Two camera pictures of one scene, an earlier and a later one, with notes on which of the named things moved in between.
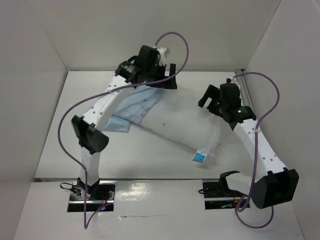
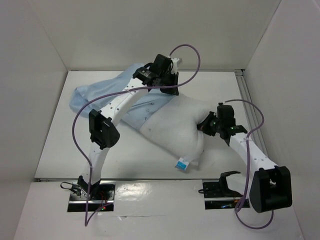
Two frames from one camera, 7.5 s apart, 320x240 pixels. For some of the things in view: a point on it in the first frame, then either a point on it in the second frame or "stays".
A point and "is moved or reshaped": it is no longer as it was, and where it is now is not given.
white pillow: x=178 y=113 is moved or reshaped
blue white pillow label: x=199 y=156 -> x=182 y=164
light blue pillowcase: x=133 y=108 is moved or reshaped
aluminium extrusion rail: x=245 y=95 stays
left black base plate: x=100 y=196 stays
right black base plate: x=215 y=199 stays
